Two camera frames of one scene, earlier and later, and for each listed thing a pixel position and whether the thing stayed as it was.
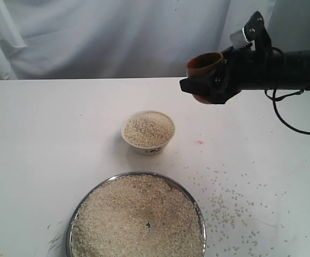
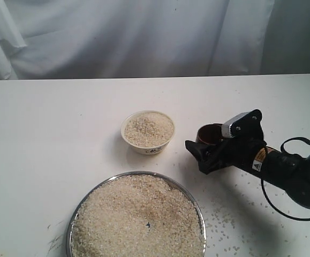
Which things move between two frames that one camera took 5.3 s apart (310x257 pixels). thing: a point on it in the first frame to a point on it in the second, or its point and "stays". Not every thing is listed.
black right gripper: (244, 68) to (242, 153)
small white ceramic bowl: (148, 132) stays
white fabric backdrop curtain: (130, 39) stays
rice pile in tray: (138, 216) stays
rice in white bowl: (148, 129) stays
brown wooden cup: (200, 66) to (210, 134)
